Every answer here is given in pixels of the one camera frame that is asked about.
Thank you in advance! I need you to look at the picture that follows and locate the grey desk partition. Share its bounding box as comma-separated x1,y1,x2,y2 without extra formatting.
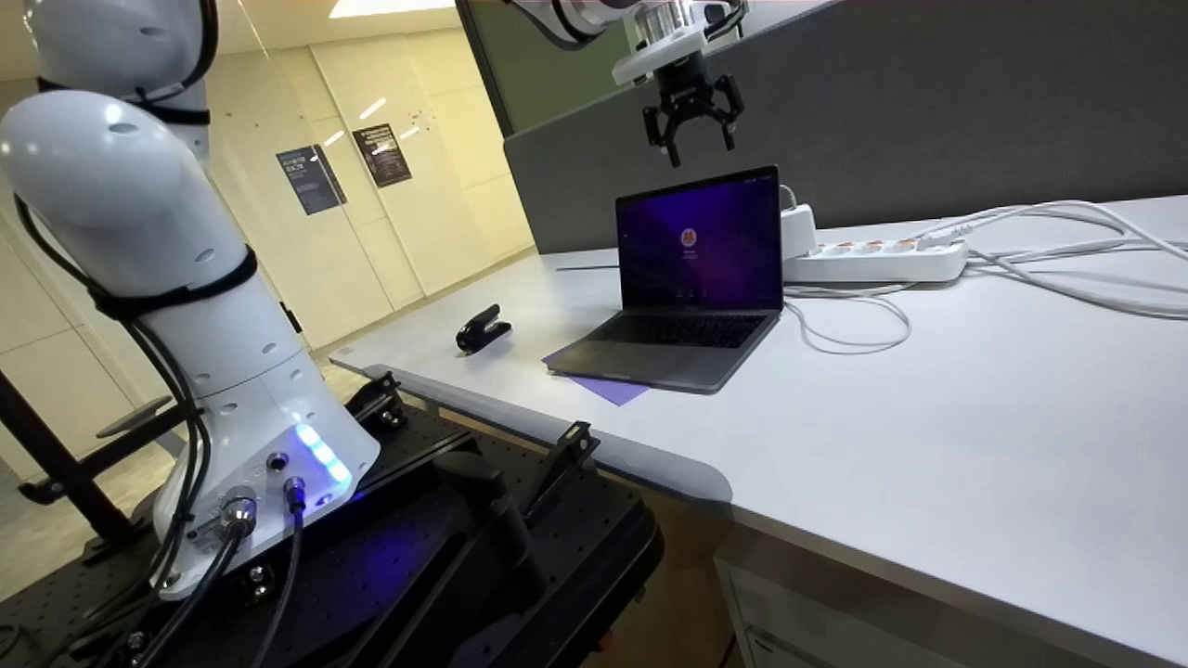
500,0,1188,258

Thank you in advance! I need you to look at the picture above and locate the small black stapler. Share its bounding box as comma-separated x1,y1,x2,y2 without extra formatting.
453,301,517,358

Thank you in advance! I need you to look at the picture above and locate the black cable silver plug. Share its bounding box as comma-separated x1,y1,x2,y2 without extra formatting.
70,489,259,668

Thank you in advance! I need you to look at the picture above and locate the dark blue wall poster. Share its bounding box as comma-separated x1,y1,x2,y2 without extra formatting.
272,141,347,218

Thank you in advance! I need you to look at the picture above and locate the thin white charger cable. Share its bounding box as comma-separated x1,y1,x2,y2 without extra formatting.
778,183,917,358

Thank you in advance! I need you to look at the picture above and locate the grey laptop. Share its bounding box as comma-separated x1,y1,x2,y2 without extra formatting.
542,162,785,395

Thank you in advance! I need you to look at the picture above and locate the thick white power cable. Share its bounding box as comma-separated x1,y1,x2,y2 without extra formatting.
962,243,1188,327
866,196,1188,265

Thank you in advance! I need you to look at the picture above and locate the purple paper sheet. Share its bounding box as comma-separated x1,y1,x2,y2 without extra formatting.
542,353,652,411

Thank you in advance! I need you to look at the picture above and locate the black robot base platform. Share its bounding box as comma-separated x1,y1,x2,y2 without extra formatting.
0,374,668,668

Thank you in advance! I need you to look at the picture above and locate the ceiling light panel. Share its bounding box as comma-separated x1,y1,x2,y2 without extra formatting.
328,0,459,22

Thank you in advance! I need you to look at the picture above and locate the white charger adapter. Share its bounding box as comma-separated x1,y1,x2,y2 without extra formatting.
776,200,819,262

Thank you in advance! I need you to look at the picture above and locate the dark brown wall poster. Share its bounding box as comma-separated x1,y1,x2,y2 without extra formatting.
351,117,417,192

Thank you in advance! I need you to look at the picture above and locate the black table clamp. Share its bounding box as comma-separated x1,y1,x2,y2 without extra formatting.
524,415,604,503
341,367,410,436

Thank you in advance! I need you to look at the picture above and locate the black cable blue plug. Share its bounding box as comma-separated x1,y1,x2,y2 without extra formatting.
251,475,316,668

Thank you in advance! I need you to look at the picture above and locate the black metal stand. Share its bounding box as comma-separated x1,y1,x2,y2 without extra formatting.
0,367,198,562

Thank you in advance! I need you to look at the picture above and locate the white power strip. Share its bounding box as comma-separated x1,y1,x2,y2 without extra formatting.
782,232,971,288

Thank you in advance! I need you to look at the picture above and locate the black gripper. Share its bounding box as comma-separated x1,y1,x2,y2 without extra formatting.
638,50,751,171

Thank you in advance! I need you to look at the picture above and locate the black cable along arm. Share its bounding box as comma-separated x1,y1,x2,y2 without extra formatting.
7,0,263,598

